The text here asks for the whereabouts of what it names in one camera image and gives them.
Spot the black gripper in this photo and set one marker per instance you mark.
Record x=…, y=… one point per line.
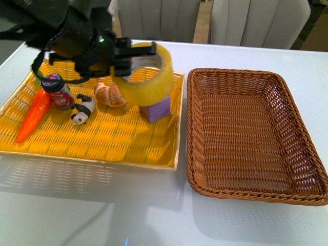
x=109, y=55

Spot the yellow tape roll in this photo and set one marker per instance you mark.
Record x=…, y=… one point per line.
x=150, y=90

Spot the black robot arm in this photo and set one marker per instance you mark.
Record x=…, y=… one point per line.
x=77, y=31

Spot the yellow wicker basket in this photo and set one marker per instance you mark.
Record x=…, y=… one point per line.
x=119, y=135

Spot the brown wicker basket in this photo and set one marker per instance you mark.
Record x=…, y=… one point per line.
x=246, y=140

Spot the toy croissant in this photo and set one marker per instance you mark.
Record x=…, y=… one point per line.
x=109, y=95

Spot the left grey chair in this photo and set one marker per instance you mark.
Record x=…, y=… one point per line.
x=163, y=20

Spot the grey chair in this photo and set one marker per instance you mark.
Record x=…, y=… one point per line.
x=163, y=20
x=260, y=24

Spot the purple foam cube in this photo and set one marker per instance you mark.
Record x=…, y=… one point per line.
x=156, y=111

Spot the toy panda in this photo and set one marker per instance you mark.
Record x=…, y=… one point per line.
x=84, y=109

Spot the red drink can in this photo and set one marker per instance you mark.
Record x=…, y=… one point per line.
x=60, y=93

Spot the orange toy carrot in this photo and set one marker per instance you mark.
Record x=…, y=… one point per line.
x=40, y=105

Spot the right grey chair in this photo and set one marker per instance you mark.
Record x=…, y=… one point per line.
x=260, y=24

